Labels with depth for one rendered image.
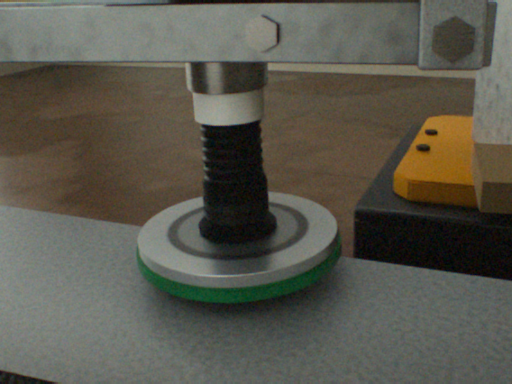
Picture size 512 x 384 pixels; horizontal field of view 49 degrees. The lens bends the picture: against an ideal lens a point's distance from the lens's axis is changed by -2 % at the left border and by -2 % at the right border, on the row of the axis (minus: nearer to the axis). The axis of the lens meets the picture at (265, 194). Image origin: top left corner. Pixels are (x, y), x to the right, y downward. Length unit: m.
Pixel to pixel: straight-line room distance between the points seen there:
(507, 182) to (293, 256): 0.44
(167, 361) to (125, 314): 0.10
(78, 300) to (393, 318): 0.32
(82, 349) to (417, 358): 0.30
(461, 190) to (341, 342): 0.55
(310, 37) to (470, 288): 0.31
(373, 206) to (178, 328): 0.54
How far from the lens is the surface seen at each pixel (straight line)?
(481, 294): 0.62
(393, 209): 1.01
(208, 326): 0.56
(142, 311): 0.60
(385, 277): 0.63
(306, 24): 0.49
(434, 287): 0.62
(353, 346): 0.53
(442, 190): 1.02
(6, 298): 0.68
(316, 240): 0.58
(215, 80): 0.53
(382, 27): 0.48
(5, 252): 0.79
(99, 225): 0.81
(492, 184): 0.90
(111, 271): 0.68
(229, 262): 0.55
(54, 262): 0.73
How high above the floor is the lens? 1.13
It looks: 21 degrees down
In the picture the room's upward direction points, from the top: 3 degrees counter-clockwise
